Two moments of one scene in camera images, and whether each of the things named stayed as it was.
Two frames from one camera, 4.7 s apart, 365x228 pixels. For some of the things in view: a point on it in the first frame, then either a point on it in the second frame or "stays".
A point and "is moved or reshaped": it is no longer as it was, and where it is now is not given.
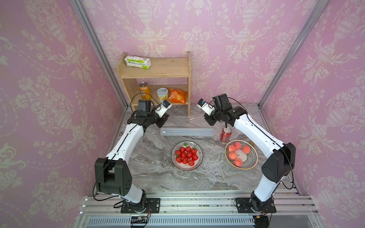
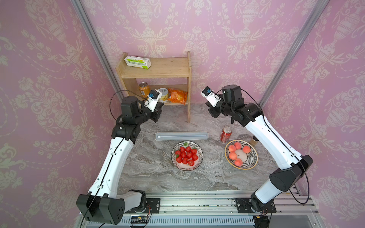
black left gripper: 162,119 -> 157,112
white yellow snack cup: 162,93 stays
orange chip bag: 177,96 stays
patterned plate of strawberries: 187,156 stays
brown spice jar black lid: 252,143 stays
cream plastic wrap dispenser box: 188,131 is moved or reshaped
